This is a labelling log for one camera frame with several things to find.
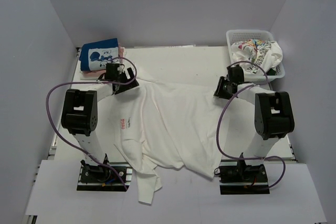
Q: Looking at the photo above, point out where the dark green t-shirt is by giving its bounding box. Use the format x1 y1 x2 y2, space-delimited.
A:
267 69 277 77

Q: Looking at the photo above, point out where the white cartoon print t-shirt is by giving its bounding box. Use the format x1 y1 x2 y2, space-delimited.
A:
231 39 283 76

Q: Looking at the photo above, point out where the white t-shirt red print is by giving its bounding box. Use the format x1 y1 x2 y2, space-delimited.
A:
111 69 230 204

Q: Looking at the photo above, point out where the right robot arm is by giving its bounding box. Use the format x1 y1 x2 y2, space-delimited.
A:
214 63 295 182

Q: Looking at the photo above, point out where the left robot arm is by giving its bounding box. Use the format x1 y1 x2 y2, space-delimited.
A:
61 63 139 182

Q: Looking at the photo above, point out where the folded pink t-shirt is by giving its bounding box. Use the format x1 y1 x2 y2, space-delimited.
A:
80 47 126 78

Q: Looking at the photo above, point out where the folded blue t-shirt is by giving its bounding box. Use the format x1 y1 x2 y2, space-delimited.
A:
79 38 122 72

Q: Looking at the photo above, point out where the white plastic basket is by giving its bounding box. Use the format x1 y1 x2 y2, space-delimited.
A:
226 29 285 82

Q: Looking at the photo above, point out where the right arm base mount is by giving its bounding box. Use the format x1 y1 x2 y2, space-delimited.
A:
214 161 270 195

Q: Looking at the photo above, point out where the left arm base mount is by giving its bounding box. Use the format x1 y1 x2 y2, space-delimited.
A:
77 160 133 192

